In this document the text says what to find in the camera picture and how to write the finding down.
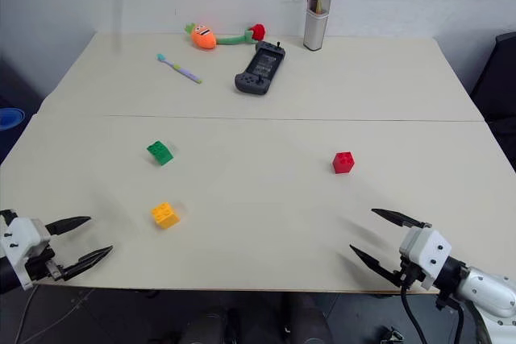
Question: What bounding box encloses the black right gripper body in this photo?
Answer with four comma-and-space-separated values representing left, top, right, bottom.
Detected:
397, 255, 428, 290

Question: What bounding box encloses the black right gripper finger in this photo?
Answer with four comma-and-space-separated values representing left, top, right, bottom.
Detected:
348, 243, 405, 288
370, 208, 432, 230

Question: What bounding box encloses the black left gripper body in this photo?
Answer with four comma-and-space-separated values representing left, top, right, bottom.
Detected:
22, 244, 66, 283

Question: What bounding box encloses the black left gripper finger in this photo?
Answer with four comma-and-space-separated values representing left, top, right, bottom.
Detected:
60, 245, 114, 282
44, 216, 93, 237

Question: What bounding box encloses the small black floor device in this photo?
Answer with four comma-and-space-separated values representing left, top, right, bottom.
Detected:
376, 325, 405, 344

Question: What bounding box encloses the red toy brick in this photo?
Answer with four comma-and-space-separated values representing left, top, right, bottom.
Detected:
331, 151, 356, 176

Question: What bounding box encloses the yellow toy brick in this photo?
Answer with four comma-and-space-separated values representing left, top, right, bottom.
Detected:
151, 201, 181, 231

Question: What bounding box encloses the green toy brick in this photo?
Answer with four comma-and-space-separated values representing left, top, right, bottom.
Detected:
146, 140, 175, 168

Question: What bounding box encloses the blue plastic bowl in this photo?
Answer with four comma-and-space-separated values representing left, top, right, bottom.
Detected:
0, 106, 27, 132

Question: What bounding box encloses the black chair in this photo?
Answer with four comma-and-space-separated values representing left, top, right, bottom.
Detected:
468, 31, 516, 168

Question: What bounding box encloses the purple and teal toothbrush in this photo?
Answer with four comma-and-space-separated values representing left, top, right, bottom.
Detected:
156, 52, 204, 85

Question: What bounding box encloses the black handheld game controller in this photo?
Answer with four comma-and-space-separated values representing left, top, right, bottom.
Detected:
234, 40, 287, 97

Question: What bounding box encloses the silver clear toothbrush travel case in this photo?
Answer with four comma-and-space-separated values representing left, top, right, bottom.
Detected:
302, 0, 337, 52

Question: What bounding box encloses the carrot and strawberry plush toy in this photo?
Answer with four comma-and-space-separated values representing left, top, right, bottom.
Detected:
184, 22, 268, 52

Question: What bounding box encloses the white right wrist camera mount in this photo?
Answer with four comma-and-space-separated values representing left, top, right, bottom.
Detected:
398, 226, 453, 291

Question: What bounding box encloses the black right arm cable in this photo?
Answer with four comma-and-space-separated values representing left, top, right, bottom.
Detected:
399, 281, 421, 344

